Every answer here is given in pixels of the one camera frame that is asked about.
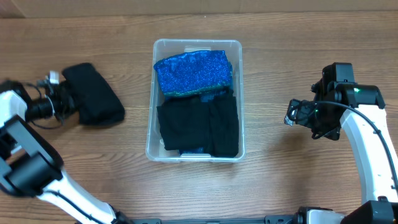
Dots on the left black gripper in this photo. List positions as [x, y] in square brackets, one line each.
[66, 104]

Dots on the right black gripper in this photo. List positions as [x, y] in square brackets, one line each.
[306, 107]

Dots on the long black cloth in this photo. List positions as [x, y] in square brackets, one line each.
[97, 103]

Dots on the small black cloth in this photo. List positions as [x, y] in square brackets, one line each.
[224, 125]

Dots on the blue denim jeans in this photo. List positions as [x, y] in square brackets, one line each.
[205, 97]

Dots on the square black cloth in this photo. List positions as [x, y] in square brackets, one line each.
[185, 124]

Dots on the sparkly blue cloth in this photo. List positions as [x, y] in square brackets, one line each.
[194, 73]

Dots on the clear plastic storage bin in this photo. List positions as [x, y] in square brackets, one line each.
[164, 48]

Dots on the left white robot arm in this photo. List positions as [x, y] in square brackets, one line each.
[31, 167]

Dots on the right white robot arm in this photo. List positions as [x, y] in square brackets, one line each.
[341, 104]

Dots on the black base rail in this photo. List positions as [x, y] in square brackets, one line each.
[268, 219]

